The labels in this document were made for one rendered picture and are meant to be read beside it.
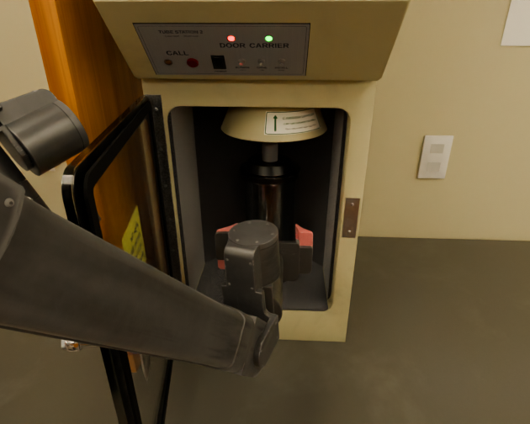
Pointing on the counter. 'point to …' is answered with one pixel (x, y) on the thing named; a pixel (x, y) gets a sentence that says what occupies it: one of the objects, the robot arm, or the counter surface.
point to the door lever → (74, 346)
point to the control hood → (376, 8)
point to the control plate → (291, 34)
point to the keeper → (351, 217)
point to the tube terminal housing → (289, 91)
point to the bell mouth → (273, 124)
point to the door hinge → (166, 182)
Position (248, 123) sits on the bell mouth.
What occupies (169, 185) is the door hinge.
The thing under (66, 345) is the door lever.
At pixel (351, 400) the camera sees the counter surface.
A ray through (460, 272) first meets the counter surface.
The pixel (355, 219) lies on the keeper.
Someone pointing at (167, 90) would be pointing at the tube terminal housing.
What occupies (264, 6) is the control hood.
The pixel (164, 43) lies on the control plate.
